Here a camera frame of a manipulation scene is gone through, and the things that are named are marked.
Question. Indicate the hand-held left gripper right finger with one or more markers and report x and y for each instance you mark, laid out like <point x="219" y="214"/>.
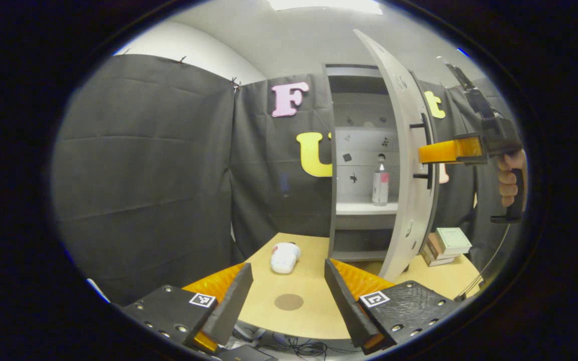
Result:
<point x="349" y="311"/>

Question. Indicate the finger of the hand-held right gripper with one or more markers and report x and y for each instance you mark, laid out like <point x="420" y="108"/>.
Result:
<point x="444" y="152"/>

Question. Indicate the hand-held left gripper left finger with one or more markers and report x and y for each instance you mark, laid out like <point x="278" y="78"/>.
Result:
<point x="231" y="308"/>

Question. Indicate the round brown coaster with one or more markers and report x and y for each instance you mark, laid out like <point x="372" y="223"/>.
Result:
<point x="289" y="302"/>

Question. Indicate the beige cabinet door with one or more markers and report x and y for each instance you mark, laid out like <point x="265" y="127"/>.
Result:
<point x="404" y="210"/>

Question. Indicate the clear bottle with pink label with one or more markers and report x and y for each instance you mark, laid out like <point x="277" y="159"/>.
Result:
<point x="380" y="188"/>

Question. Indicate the dark grey cabinet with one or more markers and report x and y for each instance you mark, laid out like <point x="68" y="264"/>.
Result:
<point x="364" y="220"/>

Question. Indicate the crumpled white cloth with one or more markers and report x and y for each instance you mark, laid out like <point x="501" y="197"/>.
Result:
<point x="284" y="258"/>

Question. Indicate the brown book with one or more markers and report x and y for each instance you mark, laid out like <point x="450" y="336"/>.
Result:
<point x="432" y="250"/>

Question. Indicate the black backdrop cloth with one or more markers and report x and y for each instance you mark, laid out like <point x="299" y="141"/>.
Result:
<point x="143" y="175"/>

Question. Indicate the ceiling light panel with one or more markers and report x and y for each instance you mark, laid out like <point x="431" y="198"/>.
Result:
<point x="324" y="5"/>

